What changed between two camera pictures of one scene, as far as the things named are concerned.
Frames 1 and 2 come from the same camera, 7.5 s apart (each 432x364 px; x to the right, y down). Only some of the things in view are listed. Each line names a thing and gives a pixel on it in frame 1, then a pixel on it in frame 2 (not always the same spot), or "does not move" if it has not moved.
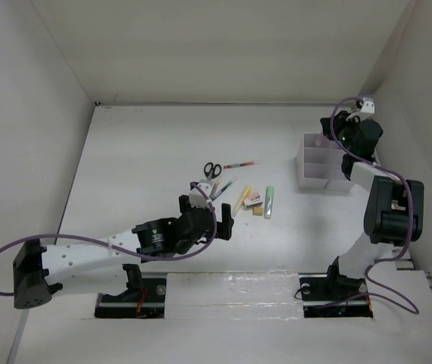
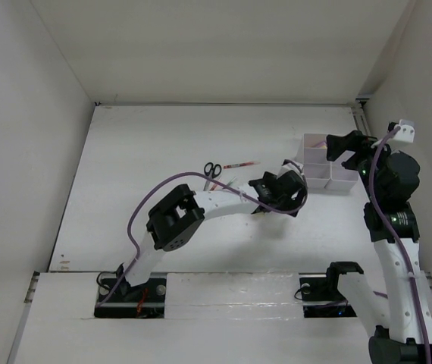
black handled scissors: (211, 171) does not move
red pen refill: (240, 164) does not move
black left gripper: (223, 227) to (291, 204)
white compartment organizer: (319, 164) does not move
